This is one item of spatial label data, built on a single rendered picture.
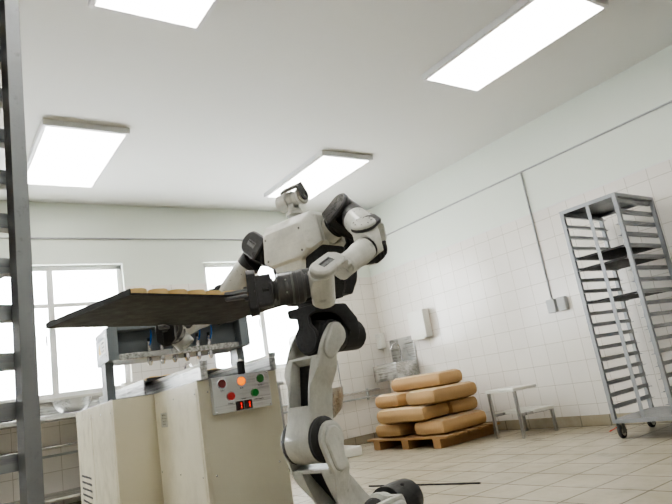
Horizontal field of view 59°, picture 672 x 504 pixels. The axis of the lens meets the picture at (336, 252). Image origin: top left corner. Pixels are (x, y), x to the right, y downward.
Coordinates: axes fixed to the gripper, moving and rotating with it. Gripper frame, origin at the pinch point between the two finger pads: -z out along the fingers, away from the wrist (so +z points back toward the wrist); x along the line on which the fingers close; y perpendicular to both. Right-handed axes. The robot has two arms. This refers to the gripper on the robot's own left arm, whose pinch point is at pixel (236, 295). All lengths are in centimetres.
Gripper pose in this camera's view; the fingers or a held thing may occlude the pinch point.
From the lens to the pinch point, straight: 159.7
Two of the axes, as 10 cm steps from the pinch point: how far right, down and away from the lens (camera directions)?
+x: -1.6, -9.6, 2.2
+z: 9.8, -1.3, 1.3
